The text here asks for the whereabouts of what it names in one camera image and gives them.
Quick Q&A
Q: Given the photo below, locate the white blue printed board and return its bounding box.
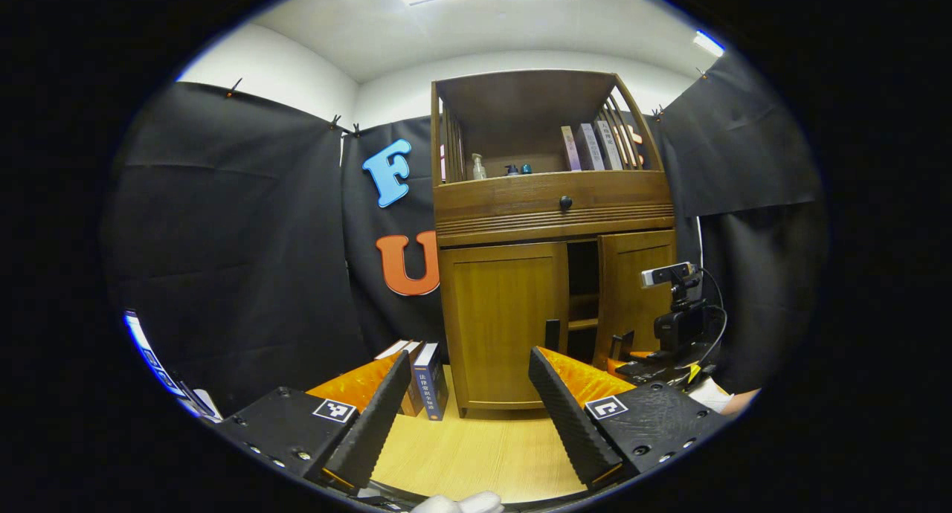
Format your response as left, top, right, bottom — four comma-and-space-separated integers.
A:
123, 311, 222, 423

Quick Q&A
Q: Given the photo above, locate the pale lavender book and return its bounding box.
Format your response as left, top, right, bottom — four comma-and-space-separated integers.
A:
576, 123, 605, 172

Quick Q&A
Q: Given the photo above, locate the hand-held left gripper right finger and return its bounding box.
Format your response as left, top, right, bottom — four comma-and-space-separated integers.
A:
528, 346, 730, 490

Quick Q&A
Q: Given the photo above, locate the dark blue book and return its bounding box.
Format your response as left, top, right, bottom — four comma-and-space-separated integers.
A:
413, 342, 449, 422

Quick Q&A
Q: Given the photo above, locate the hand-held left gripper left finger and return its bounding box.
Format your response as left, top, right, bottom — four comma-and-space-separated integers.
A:
219, 349, 412, 491

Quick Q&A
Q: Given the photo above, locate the black cable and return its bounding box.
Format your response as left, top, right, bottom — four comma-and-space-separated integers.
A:
699, 268, 728, 365

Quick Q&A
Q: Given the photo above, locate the wooden shoe cabinet door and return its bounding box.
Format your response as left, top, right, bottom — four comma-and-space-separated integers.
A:
593, 229, 678, 369
439, 242, 571, 412

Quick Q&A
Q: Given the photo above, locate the wooden drawer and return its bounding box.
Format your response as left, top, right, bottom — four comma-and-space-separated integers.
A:
434, 171, 675, 237

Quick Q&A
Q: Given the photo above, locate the wooden double-door shoe cabinet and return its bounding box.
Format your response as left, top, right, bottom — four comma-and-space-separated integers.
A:
430, 68, 679, 419

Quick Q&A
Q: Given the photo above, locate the brown book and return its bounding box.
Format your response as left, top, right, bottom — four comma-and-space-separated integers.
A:
398, 341, 426, 417

